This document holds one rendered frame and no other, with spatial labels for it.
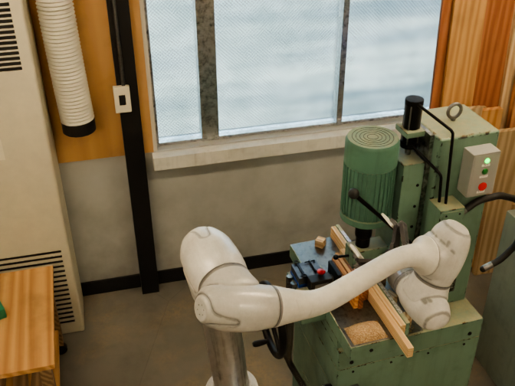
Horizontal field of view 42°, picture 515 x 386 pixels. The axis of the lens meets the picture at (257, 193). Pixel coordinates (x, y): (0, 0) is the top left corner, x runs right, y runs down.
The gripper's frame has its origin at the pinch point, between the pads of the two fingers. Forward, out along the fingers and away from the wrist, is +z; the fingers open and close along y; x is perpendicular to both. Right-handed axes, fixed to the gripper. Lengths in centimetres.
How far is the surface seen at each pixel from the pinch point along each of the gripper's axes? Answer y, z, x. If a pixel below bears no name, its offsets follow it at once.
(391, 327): -19.0, -5.2, -33.2
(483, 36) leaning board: 94, 133, -83
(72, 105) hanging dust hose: -62, 136, 51
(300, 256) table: -32, 44, -26
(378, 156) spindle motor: 18.2, 14.4, 7.1
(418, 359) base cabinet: -25, 1, -64
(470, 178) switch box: 33.5, 6.2, -18.9
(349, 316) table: -28.4, 6.9, -28.6
